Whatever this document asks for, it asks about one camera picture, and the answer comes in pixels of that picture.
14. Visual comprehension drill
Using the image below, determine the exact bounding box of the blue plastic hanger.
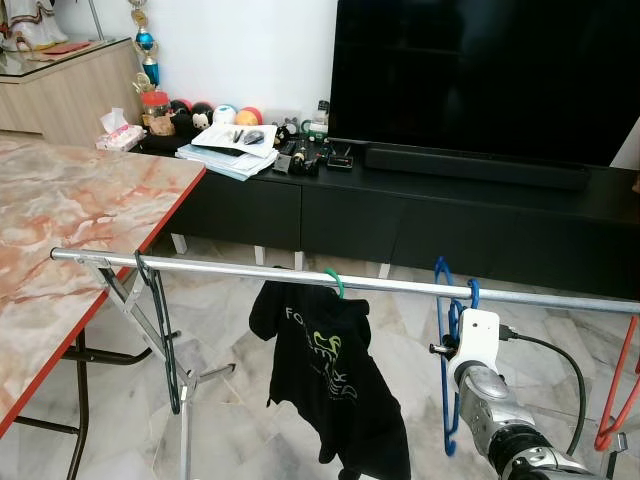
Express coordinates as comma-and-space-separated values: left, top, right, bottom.
431, 255, 482, 460

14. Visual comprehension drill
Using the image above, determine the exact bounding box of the red plastic hanger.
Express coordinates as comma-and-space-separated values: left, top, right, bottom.
592, 314, 640, 454

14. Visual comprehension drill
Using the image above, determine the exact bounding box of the green plastic hanger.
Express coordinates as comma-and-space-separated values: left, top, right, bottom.
321, 265, 347, 302

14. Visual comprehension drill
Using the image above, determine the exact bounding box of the dark thin hanger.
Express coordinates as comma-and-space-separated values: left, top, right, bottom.
134, 249, 184, 417

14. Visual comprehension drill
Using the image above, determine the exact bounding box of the black flat television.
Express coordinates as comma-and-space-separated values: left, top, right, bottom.
327, 0, 640, 170

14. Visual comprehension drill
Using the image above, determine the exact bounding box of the black television console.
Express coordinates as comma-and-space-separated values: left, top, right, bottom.
130, 133, 640, 302

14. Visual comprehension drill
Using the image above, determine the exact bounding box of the black shirt green print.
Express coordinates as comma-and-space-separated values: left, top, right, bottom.
248, 279, 414, 480

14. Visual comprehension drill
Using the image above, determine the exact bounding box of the black electronic gadget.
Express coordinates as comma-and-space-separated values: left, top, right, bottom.
274, 139, 330, 180

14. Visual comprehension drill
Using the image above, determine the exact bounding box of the orange round plush toy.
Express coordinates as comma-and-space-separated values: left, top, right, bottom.
236, 104, 264, 129

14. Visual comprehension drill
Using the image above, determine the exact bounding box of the silver metal clothes rack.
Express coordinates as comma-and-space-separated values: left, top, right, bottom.
50, 247, 640, 480

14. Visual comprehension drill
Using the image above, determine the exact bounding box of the stack of white papers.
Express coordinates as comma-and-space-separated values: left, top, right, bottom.
175, 121, 282, 182

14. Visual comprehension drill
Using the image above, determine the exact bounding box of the white round plush toy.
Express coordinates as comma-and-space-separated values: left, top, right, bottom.
213, 102, 239, 127

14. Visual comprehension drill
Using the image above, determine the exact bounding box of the black round plush toy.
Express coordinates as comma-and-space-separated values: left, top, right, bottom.
188, 99, 217, 130

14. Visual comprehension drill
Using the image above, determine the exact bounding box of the jar with red lid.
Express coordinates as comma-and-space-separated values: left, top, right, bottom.
139, 87, 174, 132

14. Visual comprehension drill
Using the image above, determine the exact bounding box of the blue and gold trophy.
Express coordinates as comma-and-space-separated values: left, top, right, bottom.
127, 0, 162, 90

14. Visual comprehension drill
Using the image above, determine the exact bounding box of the pink tissue box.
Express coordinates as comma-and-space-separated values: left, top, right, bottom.
95, 106, 147, 152

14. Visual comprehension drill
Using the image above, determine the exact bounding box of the marble-pattern folding table red edge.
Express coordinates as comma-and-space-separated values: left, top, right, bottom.
0, 138, 207, 480

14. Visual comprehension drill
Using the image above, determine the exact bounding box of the light wooden sideboard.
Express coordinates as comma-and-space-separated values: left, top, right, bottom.
0, 38, 144, 150

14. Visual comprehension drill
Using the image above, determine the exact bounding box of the red tray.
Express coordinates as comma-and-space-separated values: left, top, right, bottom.
37, 40, 94, 58

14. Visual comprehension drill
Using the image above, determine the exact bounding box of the white robed figurine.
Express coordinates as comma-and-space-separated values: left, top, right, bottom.
0, 0, 72, 54

